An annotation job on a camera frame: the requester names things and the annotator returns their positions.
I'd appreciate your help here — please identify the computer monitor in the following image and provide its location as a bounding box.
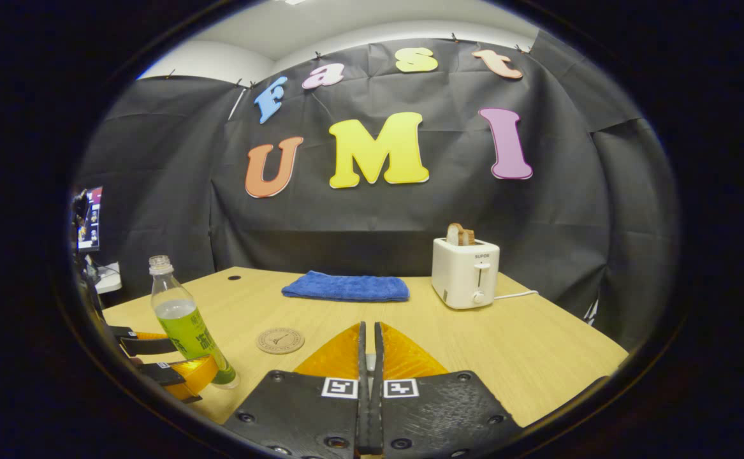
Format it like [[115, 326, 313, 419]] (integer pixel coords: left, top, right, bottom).
[[77, 186, 103, 252]]

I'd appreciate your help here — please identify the bread slice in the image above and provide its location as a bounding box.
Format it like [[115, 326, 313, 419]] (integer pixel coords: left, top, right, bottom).
[[446, 223, 476, 247]]

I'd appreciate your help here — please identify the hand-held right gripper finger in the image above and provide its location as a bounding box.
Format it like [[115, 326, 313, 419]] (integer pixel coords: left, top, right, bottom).
[[372, 322, 525, 459], [222, 322, 368, 459]]

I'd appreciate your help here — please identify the white toaster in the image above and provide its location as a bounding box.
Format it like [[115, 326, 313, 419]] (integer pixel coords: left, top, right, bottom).
[[431, 237, 500, 310]]

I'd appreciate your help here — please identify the round wooden coaster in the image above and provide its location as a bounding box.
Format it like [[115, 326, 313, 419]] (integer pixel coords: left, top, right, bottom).
[[256, 327, 305, 355]]

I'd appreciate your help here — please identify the black backdrop cloth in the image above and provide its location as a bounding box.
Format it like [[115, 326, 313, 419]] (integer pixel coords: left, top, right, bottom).
[[72, 38, 678, 351]]

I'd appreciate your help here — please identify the blue folded towel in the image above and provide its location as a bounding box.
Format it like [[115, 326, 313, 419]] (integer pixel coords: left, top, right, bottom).
[[281, 270, 411, 303]]

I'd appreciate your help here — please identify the white side table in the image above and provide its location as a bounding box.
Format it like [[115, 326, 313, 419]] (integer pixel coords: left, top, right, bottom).
[[91, 261, 122, 294]]

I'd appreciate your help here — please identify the green label water bottle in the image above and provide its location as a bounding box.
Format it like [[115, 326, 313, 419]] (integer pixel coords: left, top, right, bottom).
[[149, 255, 240, 390]]

